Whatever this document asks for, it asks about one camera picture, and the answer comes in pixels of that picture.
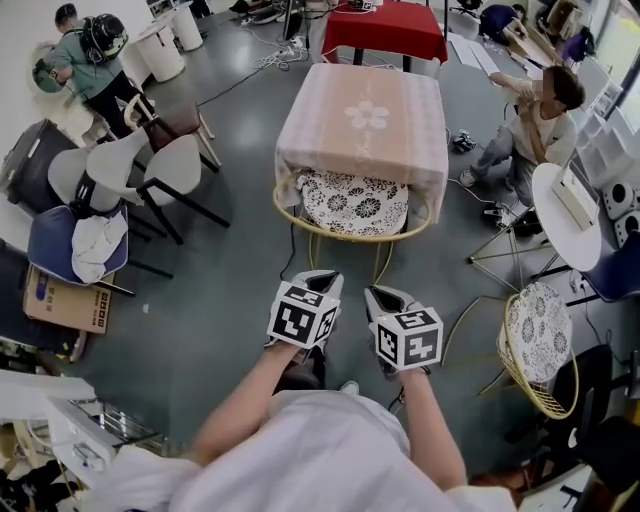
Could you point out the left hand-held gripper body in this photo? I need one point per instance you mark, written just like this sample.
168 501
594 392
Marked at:
295 320

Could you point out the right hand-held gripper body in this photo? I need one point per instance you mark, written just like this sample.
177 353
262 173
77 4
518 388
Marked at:
415 345

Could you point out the person's left forearm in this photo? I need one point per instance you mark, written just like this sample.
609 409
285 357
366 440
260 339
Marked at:
240 400

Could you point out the person's right forearm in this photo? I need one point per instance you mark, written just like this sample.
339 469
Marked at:
430 425

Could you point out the black office chair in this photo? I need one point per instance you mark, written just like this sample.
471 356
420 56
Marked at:
595 380

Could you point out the grey chair black legs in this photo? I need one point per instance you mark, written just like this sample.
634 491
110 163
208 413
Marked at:
175 167
62 172

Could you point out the blue chair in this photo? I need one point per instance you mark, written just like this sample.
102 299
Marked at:
50 240
615 275

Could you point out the table with pink tablecloth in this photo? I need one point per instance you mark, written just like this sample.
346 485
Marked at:
360 110

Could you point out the brown seat wooden chair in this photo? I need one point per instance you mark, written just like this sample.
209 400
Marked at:
172 122

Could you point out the person's black trousers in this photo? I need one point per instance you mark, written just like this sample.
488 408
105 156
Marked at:
305 375

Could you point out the person's white right shoe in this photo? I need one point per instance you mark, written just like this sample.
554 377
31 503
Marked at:
350 387

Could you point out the person's white shirt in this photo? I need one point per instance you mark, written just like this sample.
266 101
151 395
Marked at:
320 460

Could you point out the black power adapter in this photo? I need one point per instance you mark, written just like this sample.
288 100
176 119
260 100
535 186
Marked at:
529 224

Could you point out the white round table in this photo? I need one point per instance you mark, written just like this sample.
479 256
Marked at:
560 220

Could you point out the small black device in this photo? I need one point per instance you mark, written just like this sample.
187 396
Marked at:
465 141

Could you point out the white crumpled cloth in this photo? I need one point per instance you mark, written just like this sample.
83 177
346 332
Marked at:
97 245

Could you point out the white rectangular box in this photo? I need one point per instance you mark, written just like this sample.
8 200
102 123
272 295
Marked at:
575 197

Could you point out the brown cardboard box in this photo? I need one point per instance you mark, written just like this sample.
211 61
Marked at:
60 305

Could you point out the white round speaker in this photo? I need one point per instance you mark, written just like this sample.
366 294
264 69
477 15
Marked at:
620 200
629 230

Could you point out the white cabinet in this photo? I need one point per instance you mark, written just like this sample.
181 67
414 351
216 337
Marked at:
65 425

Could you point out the white shelf unit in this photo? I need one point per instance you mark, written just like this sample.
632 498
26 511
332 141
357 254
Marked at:
610 145

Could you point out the beige board with round opening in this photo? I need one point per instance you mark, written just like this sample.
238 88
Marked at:
75 125

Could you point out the white cylinder stool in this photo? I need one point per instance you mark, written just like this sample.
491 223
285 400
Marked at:
160 55
187 27

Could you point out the white flat boards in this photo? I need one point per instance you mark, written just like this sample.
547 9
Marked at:
475 52

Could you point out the black case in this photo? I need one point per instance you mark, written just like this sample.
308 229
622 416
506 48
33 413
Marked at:
35 165

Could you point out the red-clothed table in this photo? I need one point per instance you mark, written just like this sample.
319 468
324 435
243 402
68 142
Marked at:
385 25

